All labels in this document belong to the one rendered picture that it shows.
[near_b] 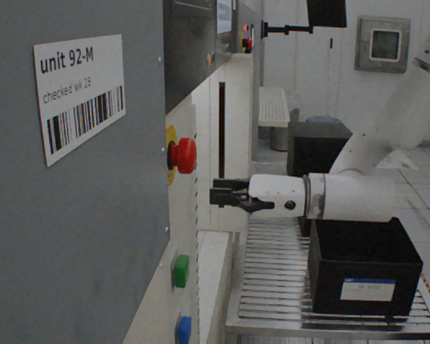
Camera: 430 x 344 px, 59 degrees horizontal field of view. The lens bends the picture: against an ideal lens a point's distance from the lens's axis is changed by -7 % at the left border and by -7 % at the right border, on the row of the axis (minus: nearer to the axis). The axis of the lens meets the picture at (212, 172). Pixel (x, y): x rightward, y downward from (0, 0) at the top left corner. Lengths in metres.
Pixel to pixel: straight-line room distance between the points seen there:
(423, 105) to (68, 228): 0.60
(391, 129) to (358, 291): 0.54
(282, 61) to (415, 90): 4.57
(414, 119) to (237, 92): 0.57
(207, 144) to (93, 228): 0.96
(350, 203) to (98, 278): 0.56
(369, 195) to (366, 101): 4.73
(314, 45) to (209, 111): 4.16
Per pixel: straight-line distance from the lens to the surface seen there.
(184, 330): 0.56
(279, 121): 2.82
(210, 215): 1.26
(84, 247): 0.22
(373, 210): 0.75
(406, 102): 0.71
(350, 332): 1.12
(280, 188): 0.72
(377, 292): 1.14
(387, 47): 5.29
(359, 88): 5.40
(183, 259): 0.51
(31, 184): 0.17
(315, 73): 5.28
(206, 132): 1.17
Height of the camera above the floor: 1.49
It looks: 21 degrees down
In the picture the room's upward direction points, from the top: straight up
